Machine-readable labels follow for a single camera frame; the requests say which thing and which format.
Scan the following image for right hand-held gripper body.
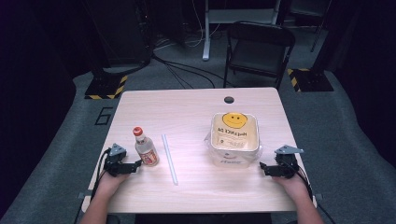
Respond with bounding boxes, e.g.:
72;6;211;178
273;145;304;179

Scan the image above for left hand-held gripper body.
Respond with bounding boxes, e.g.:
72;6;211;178
103;143;135;177

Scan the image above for clear bottle with red cap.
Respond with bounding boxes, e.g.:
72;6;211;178
132;125;161;167

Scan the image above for white drinking straw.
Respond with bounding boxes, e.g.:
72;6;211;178
161;133;179;187

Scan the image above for person's left hand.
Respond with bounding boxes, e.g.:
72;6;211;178
98;171;131;196

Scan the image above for person's right hand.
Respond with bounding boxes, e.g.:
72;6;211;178
272;173;309;198

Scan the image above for smiley face takeout container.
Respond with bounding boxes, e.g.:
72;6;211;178
204;111;263;169

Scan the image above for white square container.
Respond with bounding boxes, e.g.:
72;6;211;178
210;112;261;153

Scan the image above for black stand base hazard stripes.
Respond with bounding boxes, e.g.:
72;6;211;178
84;72;129;101
286;67;334;93

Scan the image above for black folding chair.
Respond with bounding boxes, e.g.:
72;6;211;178
222;21;297;91

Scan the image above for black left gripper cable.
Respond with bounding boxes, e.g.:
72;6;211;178
89;147;112;202

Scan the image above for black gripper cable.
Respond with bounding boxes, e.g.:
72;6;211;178
292;166;337;224
89;147;112;202

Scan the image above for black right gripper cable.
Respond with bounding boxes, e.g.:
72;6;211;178
292;166;337;224

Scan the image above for black floor cable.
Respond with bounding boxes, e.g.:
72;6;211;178
151;52;238;90

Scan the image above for white desk frame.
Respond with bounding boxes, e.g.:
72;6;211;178
201;0;283;62

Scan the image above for white floor cable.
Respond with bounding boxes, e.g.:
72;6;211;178
155;0;222;49

